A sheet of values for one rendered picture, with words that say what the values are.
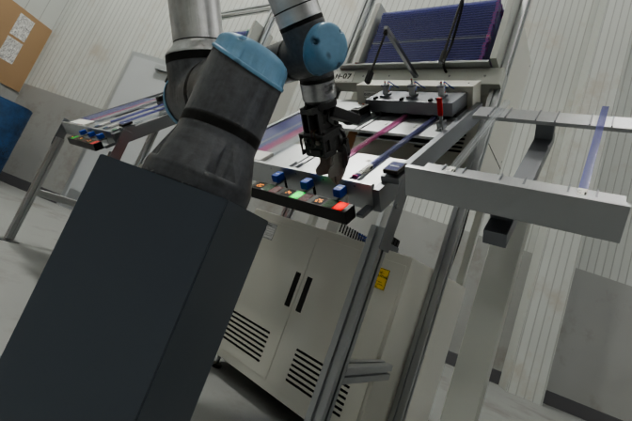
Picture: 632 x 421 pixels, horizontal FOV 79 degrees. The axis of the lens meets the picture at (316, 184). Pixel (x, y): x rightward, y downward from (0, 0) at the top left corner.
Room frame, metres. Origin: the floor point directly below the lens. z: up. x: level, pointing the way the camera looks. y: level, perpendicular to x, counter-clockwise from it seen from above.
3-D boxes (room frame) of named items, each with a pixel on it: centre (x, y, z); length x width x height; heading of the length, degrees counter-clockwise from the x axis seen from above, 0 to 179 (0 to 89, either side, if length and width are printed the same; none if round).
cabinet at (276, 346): (1.61, -0.28, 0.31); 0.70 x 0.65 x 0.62; 51
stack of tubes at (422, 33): (1.47, -0.25, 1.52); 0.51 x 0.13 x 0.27; 51
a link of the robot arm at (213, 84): (0.55, 0.16, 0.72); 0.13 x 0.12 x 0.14; 36
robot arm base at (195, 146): (0.54, 0.16, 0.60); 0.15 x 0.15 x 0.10
